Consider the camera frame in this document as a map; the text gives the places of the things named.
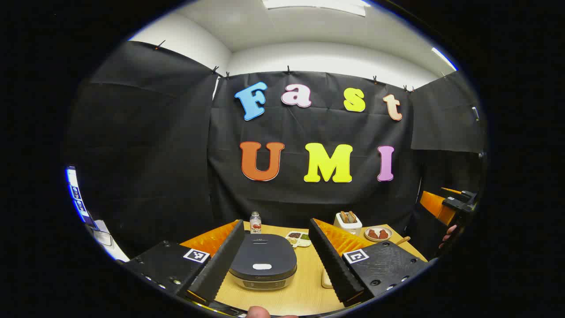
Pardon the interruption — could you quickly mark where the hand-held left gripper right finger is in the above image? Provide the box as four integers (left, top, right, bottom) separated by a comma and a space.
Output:
308, 218, 429, 308

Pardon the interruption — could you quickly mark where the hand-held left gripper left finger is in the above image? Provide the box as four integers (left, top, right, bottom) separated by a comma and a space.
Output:
125, 220, 246, 305

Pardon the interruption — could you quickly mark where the dark grey rice cooker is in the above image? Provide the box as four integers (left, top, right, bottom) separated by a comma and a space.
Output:
227, 234, 298, 291

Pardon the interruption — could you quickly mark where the white divided dish of beans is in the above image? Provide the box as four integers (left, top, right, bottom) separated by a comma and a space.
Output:
285, 231, 312, 248

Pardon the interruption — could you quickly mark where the white round plate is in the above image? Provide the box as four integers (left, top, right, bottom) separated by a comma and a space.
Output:
365, 226, 393, 242

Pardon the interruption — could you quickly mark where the black backdrop cloth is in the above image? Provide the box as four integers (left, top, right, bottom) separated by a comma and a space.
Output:
66, 41, 488, 261

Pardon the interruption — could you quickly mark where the white box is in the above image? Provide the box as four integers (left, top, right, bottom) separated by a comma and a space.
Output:
86, 220, 129, 262

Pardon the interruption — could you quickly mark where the computer monitor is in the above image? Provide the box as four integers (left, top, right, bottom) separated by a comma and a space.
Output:
65, 166, 95, 228

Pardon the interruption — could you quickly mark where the ceiling light panel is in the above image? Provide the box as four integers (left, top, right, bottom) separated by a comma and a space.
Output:
263, 0, 368, 17

